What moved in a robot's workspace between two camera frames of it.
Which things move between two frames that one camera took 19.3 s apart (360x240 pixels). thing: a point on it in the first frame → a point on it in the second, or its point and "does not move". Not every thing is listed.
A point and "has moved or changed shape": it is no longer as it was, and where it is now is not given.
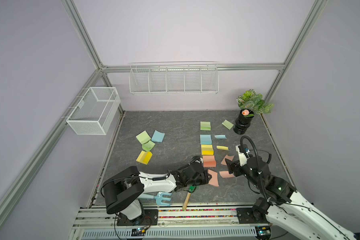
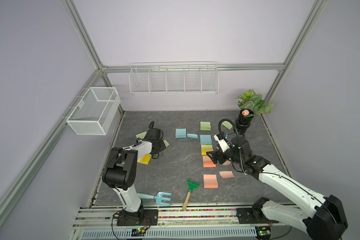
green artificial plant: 250,100 does not move
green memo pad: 205,125 does not move
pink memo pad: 214,180 has moved or changed shape
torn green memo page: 227,124 does not move
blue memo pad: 205,139 does not move
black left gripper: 205,180 → 162,146
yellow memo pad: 207,150 does not move
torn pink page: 226,174 does not move
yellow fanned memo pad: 144,157 does not move
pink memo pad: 209,161 does not move
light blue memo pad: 158,136 has moved or changed shape
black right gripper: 230,166 → 218,153
